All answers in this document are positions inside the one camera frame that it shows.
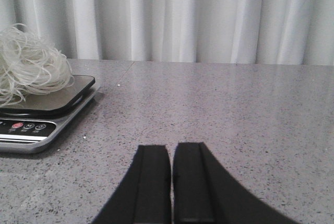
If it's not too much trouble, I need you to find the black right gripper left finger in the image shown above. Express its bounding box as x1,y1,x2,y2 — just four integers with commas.
93,145,172,223

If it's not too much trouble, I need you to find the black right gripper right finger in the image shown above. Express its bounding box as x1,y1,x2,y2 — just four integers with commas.
173,143,295,223

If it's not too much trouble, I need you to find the white translucent vermicelli bundle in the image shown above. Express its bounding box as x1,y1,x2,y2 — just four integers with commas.
1,23,74,108

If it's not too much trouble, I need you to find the silver black kitchen scale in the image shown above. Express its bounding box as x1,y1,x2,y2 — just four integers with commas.
1,75,99,154

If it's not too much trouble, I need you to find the white pleated curtain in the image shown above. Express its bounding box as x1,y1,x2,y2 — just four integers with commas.
1,0,333,65

